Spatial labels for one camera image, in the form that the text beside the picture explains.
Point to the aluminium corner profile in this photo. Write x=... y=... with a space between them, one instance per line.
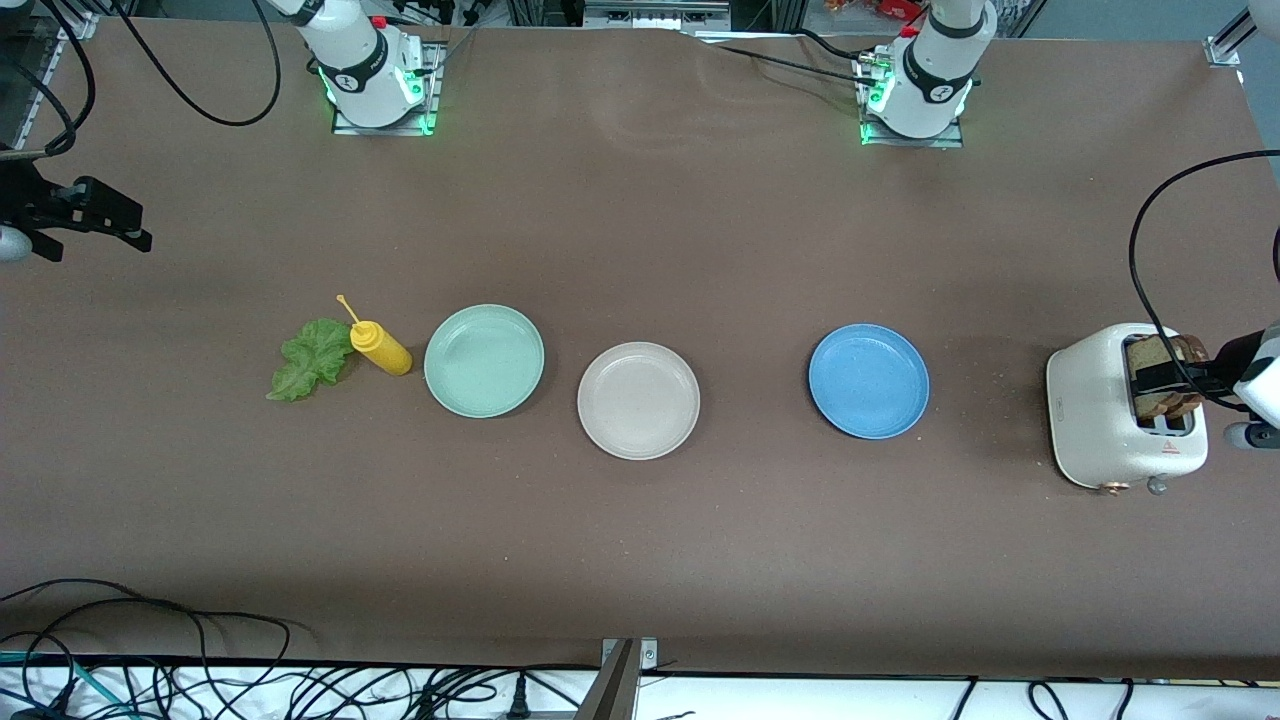
x=1222 y=52
x=36 y=105

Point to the black power plug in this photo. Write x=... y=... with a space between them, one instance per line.
x=518 y=700

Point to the blue plate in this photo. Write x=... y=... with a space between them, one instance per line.
x=868 y=380

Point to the mint green plate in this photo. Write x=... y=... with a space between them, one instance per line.
x=484 y=360

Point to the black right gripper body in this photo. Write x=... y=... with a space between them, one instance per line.
x=22 y=193

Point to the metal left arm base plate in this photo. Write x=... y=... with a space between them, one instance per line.
x=915 y=143

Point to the metal table bracket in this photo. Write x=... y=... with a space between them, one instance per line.
x=648 y=655

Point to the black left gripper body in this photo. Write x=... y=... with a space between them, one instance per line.
x=1232 y=354

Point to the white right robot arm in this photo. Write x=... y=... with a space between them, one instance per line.
x=365 y=70

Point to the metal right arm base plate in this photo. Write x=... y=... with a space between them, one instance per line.
x=431 y=90

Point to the brown bread slice dark crust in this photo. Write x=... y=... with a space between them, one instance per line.
x=1195 y=350

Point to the red snack packet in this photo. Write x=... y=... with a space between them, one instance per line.
x=880 y=8

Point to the beige plate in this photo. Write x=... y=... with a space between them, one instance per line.
x=638 y=400

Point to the green lettuce leaf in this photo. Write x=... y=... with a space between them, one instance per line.
x=310 y=360

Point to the grey power strip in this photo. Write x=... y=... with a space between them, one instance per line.
x=655 y=15

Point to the yellow mustard squeeze bottle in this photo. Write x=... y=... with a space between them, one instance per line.
x=385 y=350

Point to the white two-slot toaster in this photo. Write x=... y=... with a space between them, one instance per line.
x=1090 y=410

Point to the aluminium profile post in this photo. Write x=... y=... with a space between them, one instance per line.
x=610 y=695

